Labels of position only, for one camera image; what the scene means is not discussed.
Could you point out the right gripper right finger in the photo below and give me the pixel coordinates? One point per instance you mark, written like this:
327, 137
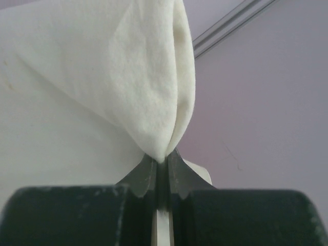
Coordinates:
204, 215

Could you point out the cream white t shirt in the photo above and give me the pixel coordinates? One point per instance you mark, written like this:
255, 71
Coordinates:
88, 88

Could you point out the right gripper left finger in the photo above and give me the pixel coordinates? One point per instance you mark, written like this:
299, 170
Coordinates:
118, 214

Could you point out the right aluminium frame post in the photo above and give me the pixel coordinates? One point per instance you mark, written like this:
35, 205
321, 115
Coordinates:
232, 21

